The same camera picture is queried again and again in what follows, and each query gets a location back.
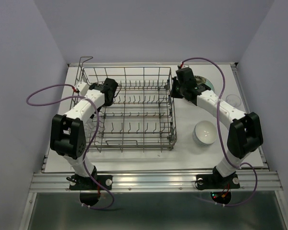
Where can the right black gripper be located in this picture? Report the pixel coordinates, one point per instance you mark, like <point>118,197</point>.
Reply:
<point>174,95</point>

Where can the light green flower plate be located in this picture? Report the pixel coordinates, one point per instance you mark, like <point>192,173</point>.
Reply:
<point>203,80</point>

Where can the white ribbed bowl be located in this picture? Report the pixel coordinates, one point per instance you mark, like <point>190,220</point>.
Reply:
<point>204,133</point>

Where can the clear glass cup back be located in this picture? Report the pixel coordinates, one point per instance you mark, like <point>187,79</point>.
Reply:
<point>233,100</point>

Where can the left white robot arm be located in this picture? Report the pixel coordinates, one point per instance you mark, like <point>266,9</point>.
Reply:
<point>68,138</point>

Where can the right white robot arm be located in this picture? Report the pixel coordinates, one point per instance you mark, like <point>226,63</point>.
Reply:
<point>244,129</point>

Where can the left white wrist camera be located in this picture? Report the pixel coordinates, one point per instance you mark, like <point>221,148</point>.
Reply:
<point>81,88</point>

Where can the grey wire dish rack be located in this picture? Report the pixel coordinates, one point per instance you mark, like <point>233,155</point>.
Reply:
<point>142,116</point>

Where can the aluminium mounting rail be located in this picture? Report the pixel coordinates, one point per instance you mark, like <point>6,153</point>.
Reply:
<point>183,181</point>

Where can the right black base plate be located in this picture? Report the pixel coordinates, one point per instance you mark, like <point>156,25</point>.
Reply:
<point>214,182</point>

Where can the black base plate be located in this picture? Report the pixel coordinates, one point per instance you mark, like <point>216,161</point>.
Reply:
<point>103,183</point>
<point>214,182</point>

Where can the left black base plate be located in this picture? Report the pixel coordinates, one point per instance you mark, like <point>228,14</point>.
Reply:
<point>103,183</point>

